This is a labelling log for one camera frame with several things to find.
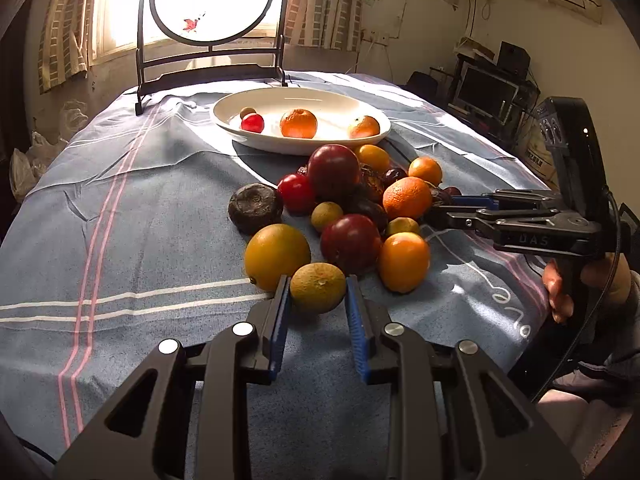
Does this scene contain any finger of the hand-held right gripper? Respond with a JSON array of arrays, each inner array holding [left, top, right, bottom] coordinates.
[[451, 188, 561, 212], [424, 207, 568, 242]]

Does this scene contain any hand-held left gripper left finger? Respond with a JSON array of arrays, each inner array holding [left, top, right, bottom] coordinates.
[[52, 274, 292, 480]]

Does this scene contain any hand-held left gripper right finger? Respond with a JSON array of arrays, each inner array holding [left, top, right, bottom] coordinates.
[[345, 274, 584, 480]]

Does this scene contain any greenish brown round fruit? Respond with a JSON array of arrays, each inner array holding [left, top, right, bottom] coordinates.
[[289, 263, 347, 314]]

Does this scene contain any white oval plate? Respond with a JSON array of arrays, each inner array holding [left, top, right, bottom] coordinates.
[[212, 87, 393, 156]]

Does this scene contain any person's right forearm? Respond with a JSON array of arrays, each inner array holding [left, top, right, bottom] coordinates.
[[555, 260, 640, 395]]

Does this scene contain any person's right hand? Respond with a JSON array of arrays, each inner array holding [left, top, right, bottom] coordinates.
[[542, 252, 633, 324]]

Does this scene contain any large rough orange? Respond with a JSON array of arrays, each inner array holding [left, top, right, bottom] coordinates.
[[382, 176, 433, 221]]

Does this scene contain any small orange tangerine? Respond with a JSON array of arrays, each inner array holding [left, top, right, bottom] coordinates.
[[408, 156, 444, 187]]

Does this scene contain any glossy orange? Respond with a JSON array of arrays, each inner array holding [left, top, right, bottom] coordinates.
[[377, 232, 431, 294]]

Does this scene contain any large yellow orange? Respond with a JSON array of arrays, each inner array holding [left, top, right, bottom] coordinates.
[[244, 223, 312, 293]]

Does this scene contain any dark purple fruit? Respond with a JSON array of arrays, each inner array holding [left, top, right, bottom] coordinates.
[[344, 197, 390, 234]]

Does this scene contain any small yellow orange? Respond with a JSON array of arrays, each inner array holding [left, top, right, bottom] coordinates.
[[358, 144, 391, 173]]

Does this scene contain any computer monitor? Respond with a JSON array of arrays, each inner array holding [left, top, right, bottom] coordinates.
[[451, 59, 522, 124]]

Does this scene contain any small green yellow fruit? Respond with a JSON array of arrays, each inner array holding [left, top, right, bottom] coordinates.
[[310, 201, 344, 234]]

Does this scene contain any black speaker box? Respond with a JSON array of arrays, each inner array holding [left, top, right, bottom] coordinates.
[[497, 41, 532, 79]]

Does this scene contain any dark brown wrinkled fruit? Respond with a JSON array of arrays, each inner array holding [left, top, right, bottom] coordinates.
[[228, 183, 284, 236]]

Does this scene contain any large dark red plum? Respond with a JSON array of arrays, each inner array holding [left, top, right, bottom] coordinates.
[[306, 144, 361, 201]]

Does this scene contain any blue striped tablecloth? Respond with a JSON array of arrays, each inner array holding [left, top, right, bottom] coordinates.
[[0, 71, 557, 480]]

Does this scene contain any person's leg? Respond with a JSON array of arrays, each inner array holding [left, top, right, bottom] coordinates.
[[537, 389, 633, 476]]

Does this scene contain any brick pattern curtain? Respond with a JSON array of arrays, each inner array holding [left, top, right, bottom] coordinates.
[[284, 0, 367, 54], [37, 0, 109, 94]]

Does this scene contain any clear plastic bag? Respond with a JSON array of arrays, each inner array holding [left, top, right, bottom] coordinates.
[[9, 131, 67, 202], [59, 99, 92, 142]]

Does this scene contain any round decorative screen stand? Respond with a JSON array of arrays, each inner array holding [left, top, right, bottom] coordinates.
[[133, 0, 297, 116]]

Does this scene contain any bright window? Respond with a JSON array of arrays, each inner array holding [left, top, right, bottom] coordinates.
[[89, 0, 297, 67]]

